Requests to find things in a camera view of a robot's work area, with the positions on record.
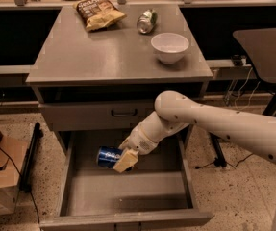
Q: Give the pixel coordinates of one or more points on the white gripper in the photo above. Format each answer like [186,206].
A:
[140,142]

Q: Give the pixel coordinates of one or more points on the blue pepsi can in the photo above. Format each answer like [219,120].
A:
[108,156]

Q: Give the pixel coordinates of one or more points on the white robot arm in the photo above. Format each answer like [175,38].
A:
[174,112]

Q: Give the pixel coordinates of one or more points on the open grey bottom drawer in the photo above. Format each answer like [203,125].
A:
[156,194]

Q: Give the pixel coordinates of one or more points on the grey upper drawer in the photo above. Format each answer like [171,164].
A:
[94,115]

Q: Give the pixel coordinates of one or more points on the grey drawer cabinet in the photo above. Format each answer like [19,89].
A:
[115,64]

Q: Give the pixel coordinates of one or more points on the green soda can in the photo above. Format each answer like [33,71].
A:
[147,21]

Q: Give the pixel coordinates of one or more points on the black stand leg right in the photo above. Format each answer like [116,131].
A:
[219,160]

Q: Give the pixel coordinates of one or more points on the black stand leg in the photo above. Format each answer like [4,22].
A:
[25,182]
[219,160]

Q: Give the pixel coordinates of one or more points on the black stand leg left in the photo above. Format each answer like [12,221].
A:
[25,182]

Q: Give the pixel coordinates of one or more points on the white bowl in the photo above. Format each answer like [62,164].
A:
[169,48]

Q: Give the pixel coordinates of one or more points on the cardboard box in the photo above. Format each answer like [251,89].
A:
[12,155]

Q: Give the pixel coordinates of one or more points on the chip bag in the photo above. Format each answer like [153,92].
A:
[98,14]

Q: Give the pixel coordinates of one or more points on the dark chair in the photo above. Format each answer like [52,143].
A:
[260,48]

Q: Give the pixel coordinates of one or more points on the black drawer handle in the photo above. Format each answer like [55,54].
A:
[129,113]

